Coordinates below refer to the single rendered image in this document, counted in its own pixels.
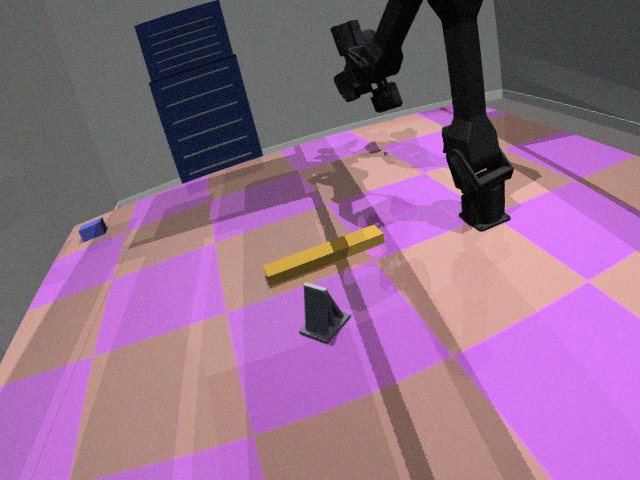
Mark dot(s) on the blue rectangular block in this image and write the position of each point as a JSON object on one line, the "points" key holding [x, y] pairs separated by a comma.
{"points": [[93, 229]]}

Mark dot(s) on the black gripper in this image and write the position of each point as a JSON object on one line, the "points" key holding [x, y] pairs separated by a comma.
{"points": [[387, 96]]}

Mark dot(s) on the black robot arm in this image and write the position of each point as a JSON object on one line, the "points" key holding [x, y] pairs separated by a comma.
{"points": [[470, 142]]}

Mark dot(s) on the yellow bar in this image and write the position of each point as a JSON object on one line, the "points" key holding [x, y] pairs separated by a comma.
{"points": [[323, 254]]}

